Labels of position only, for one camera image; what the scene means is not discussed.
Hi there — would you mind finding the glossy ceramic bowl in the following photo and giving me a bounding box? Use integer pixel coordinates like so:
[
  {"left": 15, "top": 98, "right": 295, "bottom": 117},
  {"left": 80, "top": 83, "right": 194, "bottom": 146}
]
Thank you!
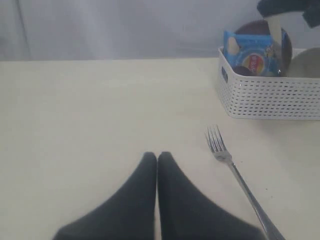
[{"left": 286, "top": 47, "right": 320, "bottom": 79}]

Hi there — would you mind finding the white perforated plastic basket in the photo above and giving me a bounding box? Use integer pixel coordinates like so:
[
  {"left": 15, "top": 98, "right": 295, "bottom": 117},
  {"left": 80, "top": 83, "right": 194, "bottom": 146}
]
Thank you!
[{"left": 215, "top": 47, "right": 320, "bottom": 121}]

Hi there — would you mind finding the dark wooden spoon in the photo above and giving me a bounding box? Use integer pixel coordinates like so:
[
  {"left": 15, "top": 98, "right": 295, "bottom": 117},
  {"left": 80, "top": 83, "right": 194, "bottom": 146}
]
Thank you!
[{"left": 232, "top": 65, "right": 252, "bottom": 76}]

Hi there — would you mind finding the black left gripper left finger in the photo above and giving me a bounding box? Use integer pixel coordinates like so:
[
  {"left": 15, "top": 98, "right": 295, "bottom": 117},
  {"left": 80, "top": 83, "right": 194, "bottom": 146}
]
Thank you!
[{"left": 54, "top": 152, "right": 157, "bottom": 240}]

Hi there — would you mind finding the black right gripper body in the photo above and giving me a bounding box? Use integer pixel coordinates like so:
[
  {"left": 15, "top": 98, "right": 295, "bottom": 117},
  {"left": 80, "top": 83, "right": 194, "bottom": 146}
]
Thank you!
[{"left": 257, "top": 0, "right": 320, "bottom": 28}]

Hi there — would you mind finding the brown round wooden plate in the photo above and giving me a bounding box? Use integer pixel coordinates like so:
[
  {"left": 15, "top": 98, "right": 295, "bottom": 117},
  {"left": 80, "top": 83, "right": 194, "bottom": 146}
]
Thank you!
[{"left": 235, "top": 19, "right": 293, "bottom": 77}]

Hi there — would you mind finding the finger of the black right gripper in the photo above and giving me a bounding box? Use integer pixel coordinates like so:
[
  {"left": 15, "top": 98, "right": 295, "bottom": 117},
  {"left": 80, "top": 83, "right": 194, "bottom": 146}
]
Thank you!
[{"left": 266, "top": 15, "right": 282, "bottom": 47}]

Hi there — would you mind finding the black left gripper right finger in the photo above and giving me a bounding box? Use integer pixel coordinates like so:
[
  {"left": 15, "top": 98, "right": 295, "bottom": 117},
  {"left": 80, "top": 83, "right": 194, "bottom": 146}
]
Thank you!
[{"left": 157, "top": 152, "right": 265, "bottom": 240}]

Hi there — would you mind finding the blue chips snack bag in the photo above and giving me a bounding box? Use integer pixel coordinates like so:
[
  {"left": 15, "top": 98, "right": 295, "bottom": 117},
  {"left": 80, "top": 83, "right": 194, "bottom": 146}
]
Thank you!
[{"left": 223, "top": 31, "right": 286, "bottom": 77}]

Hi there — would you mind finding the silver metal fork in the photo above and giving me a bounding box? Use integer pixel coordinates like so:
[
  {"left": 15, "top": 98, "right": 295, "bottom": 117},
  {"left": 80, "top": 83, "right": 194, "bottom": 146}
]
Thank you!
[{"left": 205, "top": 125, "right": 285, "bottom": 240}]

